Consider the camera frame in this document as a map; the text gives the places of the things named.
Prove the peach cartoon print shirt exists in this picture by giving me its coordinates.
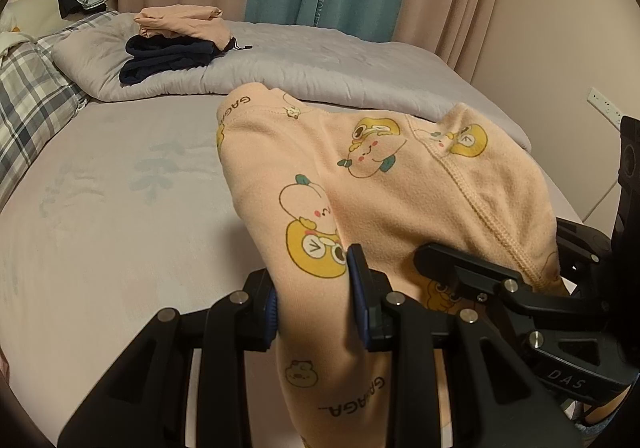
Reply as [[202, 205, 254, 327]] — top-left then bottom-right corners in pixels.
[[217, 83, 566, 447]]

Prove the white clothes pile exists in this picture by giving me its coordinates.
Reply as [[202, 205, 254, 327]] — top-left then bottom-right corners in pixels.
[[1, 0, 70, 55]]

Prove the lavender bed sheet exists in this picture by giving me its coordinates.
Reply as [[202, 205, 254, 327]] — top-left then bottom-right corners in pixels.
[[1, 95, 262, 442]]

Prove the plaid pillow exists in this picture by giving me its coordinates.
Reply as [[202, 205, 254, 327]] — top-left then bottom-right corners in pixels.
[[1, 11, 116, 203]]

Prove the folded navy garment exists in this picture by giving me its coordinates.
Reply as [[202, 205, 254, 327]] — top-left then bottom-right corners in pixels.
[[119, 34, 252, 86]]

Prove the grey folded quilt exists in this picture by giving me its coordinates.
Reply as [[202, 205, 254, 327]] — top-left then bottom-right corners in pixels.
[[52, 13, 532, 150]]

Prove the folded peach garment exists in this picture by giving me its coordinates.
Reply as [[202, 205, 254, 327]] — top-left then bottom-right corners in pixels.
[[134, 4, 233, 51]]

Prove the white wall socket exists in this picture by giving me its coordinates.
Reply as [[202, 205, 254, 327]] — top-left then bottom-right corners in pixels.
[[587, 88, 624, 131]]

